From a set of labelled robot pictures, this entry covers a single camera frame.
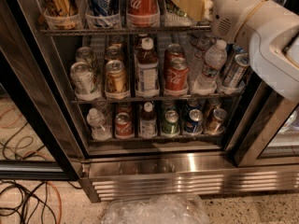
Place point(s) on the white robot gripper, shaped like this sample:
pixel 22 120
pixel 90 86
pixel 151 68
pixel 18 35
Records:
pixel 237 12

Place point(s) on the green tall can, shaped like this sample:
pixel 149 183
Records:
pixel 174 3

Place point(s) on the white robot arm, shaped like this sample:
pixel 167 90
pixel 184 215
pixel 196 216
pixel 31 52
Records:
pixel 267 31

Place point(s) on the red Coca-Cola rear can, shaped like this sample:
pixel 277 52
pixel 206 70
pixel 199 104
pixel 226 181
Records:
pixel 173 51

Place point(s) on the silver striped rear can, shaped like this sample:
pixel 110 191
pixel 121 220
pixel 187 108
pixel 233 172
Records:
pixel 235 49

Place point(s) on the silver striped can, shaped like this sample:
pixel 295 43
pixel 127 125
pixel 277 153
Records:
pixel 236 71
pixel 235 49

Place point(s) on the red Coca-Cola tall can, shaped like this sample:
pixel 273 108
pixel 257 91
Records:
pixel 141 11

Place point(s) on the red Coca-Cola front can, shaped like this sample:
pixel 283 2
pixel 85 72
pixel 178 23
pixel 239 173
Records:
pixel 176 74

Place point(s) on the silver striped front can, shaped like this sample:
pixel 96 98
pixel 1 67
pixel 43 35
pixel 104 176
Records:
pixel 236 71

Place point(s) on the brown tea bottle middle shelf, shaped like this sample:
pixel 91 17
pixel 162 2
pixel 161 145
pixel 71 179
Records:
pixel 147 66

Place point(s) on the brown tea bottle shelf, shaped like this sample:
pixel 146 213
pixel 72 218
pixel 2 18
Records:
pixel 147 66
pixel 147 124

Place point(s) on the gold rear can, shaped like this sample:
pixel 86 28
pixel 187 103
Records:
pixel 117 40

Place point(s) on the blue white tall can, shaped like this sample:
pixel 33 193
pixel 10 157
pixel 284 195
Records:
pixel 102 0

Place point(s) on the gold middle can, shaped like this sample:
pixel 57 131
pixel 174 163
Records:
pixel 113 53

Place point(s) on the gold front can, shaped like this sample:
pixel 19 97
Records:
pixel 116 78

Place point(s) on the stainless steel fridge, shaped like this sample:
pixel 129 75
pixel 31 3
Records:
pixel 133 167

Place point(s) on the blue can bottom shelf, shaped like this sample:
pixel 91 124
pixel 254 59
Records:
pixel 193 121

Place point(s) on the gold can bottom shelf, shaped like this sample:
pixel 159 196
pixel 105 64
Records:
pixel 215 120

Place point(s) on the green can bottom shelf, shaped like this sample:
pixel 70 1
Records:
pixel 170 123

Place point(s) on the brown tea bottle bottom shelf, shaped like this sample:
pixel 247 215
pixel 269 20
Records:
pixel 147 124

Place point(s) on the glass fridge door right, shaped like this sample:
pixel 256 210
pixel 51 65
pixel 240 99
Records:
pixel 271 139

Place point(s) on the glass fridge door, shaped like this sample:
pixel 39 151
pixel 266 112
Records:
pixel 271 139
pixel 31 148

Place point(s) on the red can bottom shelf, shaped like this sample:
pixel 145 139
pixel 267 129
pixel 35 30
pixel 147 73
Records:
pixel 123 125

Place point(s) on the clear water bottle bottom shelf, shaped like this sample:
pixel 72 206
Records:
pixel 98 123

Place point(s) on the glass fridge door left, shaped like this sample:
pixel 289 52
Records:
pixel 31 148

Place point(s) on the clear water bottle rear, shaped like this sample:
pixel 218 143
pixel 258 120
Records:
pixel 201 41

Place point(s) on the clear water bottle front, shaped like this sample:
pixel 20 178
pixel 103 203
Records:
pixel 214 60

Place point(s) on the clear plastic bag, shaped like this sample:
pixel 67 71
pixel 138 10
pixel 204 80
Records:
pixel 161 209

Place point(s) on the middle wire shelf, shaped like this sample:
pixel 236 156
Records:
pixel 156 98

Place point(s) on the wire shelf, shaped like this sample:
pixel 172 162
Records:
pixel 127 31
pixel 156 98

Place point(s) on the top wire shelf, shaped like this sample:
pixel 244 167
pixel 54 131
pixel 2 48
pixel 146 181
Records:
pixel 127 31

